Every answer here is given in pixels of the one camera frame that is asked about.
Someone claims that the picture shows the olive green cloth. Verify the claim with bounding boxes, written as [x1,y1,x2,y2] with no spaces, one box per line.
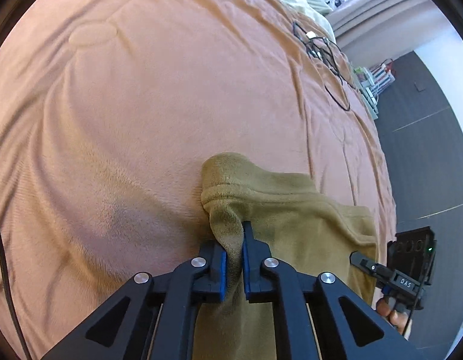
[193,153,378,359]

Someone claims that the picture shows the person's right hand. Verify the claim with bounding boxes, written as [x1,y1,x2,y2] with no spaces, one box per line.
[375,297,412,336]

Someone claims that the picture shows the books on cabinet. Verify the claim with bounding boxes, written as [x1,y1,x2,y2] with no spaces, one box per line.
[361,58,395,97]

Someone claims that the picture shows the white bedside cabinet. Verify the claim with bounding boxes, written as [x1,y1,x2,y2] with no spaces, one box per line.
[352,67,379,120]

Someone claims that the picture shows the orange bed blanket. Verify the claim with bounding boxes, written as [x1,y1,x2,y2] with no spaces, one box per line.
[0,0,396,359]

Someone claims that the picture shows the beige curtain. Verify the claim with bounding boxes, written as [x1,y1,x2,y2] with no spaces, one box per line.
[327,0,448,68]

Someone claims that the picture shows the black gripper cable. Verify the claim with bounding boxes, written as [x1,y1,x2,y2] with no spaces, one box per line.
[0,205,33,360]

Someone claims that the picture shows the black cable on bed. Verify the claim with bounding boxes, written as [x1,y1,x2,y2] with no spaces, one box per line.
[291,20,359,112]

